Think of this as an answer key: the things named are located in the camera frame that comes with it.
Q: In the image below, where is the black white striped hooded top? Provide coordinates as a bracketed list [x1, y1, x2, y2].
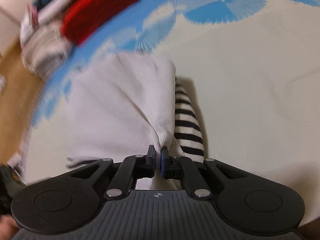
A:
[66, 52, 204, 168]

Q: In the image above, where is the folded white clothes stack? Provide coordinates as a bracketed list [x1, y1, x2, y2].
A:
[20, 0, 73, 33]

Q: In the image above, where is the blue white patterned bedsheet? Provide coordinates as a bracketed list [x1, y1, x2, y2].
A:
[23, 0, 319, 224]

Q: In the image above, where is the folded white quilt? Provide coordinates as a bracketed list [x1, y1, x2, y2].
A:
[21, 20, 74, 80]

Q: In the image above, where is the red knitted blanket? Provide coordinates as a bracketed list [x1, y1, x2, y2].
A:
[61, 0, 139, 45]

